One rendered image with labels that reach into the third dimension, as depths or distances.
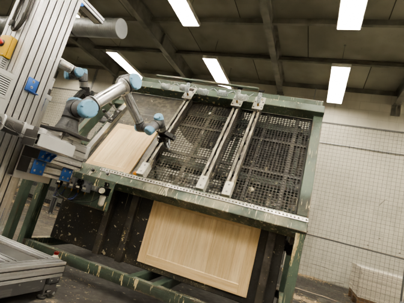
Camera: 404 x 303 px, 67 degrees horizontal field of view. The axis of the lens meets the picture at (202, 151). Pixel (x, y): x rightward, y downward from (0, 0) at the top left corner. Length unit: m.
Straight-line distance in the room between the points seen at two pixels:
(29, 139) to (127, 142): 1.16
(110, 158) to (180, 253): 1.00
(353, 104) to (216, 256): 5.98
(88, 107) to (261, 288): 1.69
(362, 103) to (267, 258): 5.93
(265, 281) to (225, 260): 0.32
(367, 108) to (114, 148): 6.12
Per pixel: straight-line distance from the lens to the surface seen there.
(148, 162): 2.53
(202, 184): 2.30
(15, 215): 2.81
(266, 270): 2.36
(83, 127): 3.16
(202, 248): 2.46
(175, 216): 2.52
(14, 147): 2.15
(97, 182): 2.58
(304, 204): 2.26
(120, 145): 2.85
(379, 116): 7.75
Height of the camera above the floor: 0.78
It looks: 10 degrees up
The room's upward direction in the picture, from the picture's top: 15 degrees clockwise
